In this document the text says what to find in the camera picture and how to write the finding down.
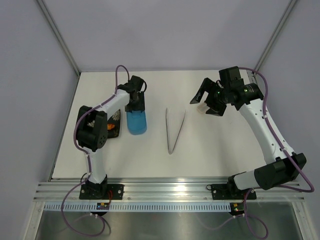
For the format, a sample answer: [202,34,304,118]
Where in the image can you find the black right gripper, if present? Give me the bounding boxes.
[190,77,230,117]

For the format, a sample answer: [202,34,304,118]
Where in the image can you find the blue lunch box lid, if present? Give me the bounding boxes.
[126,110,147,135]

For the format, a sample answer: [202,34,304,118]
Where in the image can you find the metal serving tongs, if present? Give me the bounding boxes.
[165,108,187,155]

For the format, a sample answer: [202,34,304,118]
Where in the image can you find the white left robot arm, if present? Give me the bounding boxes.
[73,79,147,201]

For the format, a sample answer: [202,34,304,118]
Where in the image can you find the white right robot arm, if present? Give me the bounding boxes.
[190,76,307,199]

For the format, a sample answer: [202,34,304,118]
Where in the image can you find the beige translucent cutlery case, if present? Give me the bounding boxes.
[196,102,210,114]

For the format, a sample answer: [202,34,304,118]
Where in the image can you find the dark floral square plate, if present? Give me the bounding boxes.
[107,109,121,139]

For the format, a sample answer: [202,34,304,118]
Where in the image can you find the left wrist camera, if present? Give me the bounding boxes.
[126,75,148,93]

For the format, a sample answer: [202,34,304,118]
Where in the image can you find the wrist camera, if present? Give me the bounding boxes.
[126,75,148,93]
[218,66,244,89]

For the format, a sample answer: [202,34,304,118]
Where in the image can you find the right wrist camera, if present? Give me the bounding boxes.
[218,66,244,89]

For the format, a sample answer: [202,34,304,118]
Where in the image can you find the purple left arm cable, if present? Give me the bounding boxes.
[61,64,130,238]

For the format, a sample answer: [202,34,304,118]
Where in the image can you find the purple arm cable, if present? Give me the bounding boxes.
[61,64,130,238]
[199,66,315,237]

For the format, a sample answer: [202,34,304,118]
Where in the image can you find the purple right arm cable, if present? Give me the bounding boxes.
[199,66,315,237]

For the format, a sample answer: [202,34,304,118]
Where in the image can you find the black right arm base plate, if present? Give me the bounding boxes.
[206,183,248,201]

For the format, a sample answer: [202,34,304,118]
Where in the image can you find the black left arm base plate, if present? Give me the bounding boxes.
[79,184,124,200]

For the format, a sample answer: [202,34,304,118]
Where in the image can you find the right aluminium frame post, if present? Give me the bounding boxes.
[254,0,299,71]

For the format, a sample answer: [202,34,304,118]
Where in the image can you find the aluminium frame post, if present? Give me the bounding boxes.
[254,0,299,71]
[35,0,81,78]

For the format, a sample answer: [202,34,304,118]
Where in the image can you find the aluminium front rail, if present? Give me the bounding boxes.
[33,177,306,202]

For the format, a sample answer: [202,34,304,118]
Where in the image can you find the white slotted cable duct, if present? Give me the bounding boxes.
[44,201,244,213]

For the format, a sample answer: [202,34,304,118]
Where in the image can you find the left aluminium frame post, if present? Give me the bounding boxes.
[35,0,81,78]

